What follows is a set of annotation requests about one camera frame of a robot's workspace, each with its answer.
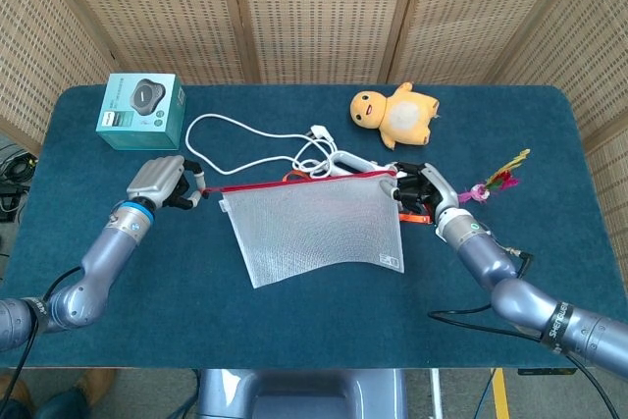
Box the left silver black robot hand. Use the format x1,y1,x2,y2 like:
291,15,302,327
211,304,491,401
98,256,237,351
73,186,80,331
126,155,206,212

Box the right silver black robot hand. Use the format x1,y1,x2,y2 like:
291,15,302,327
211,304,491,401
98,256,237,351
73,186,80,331
380,160,461,219

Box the clear mesh zipper pouch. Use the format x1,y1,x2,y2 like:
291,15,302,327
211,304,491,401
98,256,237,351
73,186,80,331
203,168,407,290

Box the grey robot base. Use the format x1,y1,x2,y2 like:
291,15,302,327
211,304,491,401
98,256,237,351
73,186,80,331
195,368,408,419

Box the teal product box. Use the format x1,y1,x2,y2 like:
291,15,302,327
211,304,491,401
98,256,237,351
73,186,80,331
94,73,187,152

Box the yellow plush toy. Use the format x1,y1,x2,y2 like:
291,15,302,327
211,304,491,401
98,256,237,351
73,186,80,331
349,81,442,150

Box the white handheld garment steamer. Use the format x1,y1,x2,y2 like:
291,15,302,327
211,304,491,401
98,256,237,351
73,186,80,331
329,149,398,179

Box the blue felt table mat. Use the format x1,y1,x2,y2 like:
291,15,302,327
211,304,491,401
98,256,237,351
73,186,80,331
0,83,628,370

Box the white table leg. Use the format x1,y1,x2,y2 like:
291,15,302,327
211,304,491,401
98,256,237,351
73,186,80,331
429,368,445,419

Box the woven bamboo folding screen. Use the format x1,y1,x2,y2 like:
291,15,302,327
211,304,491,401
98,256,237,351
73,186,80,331
0,0,628,292

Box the brown shoe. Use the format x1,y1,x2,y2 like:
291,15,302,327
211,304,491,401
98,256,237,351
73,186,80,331
0,373,24,403
80,368,117,405

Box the orange lanyard strap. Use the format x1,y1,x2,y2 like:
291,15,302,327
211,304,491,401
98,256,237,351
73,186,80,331
282,170,434,225

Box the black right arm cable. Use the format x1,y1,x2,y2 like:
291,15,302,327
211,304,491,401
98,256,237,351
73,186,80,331
427,246,624,419

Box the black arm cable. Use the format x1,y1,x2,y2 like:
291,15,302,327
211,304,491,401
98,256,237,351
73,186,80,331
9,266,84,419
427,246,624,419

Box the white power cable with plug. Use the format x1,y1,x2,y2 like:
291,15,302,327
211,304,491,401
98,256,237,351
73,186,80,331
184,113,340,183

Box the black floor cables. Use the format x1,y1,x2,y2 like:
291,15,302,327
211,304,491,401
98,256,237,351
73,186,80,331
0,141,38,224

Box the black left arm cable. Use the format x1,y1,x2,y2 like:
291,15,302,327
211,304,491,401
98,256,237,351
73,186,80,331
9,266,84,419

